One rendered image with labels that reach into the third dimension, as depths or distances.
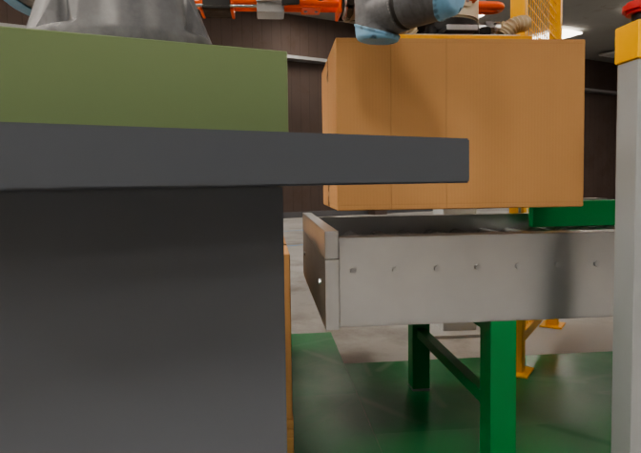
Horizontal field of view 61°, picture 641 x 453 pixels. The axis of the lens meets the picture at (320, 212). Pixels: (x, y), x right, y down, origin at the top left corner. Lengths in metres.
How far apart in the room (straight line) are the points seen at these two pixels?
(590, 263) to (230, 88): 1.00
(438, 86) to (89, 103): 0.98
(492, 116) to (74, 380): 1.10
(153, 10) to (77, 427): 0.37
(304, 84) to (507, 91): 9.82
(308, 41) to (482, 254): 10.27
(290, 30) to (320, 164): 10.80
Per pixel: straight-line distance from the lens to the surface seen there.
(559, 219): 1.94
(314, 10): 1.51
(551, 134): 1.43
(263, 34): 10.94
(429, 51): 1.35
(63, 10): 0.58
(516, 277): 1.26
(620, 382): 1.25
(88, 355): 0.51
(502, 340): 1.28
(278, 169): 0.40
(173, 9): 0.57
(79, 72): 0.49
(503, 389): 1.32
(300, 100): 11.02
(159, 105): 0.49
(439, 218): 1.87
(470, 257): 1.22
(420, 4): 1.08
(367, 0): 1.16
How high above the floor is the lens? 0.71
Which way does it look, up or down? 3 degrees down
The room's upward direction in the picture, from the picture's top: 1 degrees counter-clockwise
